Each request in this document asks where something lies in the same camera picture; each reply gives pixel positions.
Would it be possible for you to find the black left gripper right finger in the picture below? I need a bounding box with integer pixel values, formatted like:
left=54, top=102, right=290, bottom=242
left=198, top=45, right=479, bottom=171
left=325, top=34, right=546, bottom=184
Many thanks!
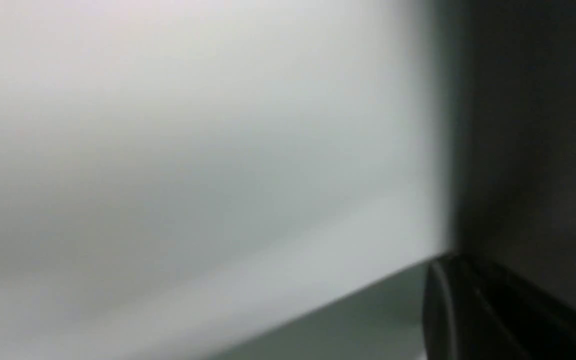
left=457, top=256, right=576, bottom=360

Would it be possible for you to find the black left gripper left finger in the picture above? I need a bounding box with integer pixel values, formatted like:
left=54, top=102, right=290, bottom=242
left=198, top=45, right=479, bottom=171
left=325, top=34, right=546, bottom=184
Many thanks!
left=422, top=257, right=529, bottom=360

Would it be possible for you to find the gray long sleeve shirt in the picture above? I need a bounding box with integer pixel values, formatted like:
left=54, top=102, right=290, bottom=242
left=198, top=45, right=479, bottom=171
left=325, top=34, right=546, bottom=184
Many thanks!
left=455, top=0, right=576, bottom=309

